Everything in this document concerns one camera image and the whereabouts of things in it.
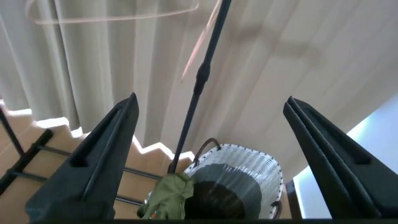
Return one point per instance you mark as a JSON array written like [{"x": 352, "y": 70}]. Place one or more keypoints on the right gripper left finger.
[{"x": 93, "y": 174}]

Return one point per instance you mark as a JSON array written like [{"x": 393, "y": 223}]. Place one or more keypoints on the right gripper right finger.
[{"x": 339, "y": 174}]

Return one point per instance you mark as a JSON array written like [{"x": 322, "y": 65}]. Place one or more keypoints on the white laundry basket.
[{"x": 248, "y": 161}]

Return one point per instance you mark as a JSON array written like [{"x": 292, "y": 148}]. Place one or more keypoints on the green garment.
[{"x": 168, "y": 196}]

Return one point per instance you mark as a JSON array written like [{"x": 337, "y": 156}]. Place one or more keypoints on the black clothes rack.
[{"x": 202, "y": 74}]

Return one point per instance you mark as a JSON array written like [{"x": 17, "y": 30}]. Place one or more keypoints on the beige curtain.
[{"x": 280, "y": 62}]

